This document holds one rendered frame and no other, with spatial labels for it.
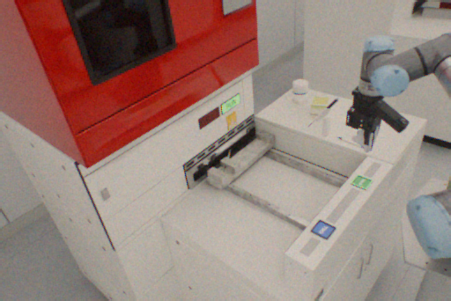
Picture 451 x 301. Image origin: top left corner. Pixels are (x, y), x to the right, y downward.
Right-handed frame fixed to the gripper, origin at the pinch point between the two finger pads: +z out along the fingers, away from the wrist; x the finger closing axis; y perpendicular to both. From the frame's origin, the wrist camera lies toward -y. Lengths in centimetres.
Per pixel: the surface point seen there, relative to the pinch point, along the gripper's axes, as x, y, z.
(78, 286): 71, 130, 110
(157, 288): 56, 59, 62
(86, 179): 65, 59, -6
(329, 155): -15.1, 20.6, 20.7
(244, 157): 3, 50, 22
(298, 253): 37.7, 2.2, 14.6
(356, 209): 12.6, -3.2, 14.6
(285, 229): 22.0, 16.7, 28.6
